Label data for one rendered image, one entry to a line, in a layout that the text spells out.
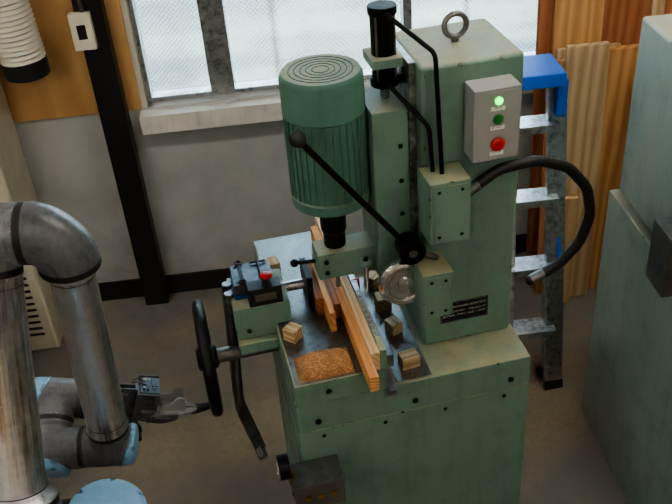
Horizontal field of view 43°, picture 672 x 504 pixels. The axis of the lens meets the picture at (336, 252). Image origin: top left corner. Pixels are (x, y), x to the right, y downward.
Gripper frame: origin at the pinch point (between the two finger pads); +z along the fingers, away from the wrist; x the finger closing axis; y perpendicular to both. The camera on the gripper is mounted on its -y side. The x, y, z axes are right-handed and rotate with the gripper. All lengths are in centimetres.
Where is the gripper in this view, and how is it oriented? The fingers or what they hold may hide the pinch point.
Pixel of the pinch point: (190, 410)
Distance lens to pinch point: 213.0
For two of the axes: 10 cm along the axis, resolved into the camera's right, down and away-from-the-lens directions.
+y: 2.7, -8.3, -4.9
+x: -2.3, -5.5, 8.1
